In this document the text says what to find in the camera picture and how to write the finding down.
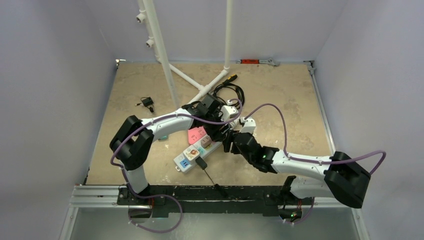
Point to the white power strip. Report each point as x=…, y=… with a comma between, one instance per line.
x=203, y=153

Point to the pink plug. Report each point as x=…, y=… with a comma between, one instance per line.
x=205, y=141

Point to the white PVC pipe frame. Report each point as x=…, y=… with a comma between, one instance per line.
x=199, y=30

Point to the white orange plug on strip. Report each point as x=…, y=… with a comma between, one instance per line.
x=191, y=153

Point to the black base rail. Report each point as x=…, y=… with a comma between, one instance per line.
x=269, y=201

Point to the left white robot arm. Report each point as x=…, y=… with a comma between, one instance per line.
x=133, y=141

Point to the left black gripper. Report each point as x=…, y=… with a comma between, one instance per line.
x=216, y=134

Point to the black plug adapter with cable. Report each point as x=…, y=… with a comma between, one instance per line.
x=147, y=102

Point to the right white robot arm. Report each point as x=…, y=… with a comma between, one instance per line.
x=336, y=176

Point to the pink power socket block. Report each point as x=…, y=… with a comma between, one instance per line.
x=195, y=134

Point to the black plug with cable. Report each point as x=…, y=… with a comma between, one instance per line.
x=203, y=165

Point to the white blue USB charger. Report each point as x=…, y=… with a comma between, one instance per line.
x=184, y=163

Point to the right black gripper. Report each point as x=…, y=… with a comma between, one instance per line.
x=230, y=142

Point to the red adjustable wrench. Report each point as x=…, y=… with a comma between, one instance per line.
x=269, y=61

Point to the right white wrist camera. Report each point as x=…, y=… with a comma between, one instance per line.
x=248, y=125

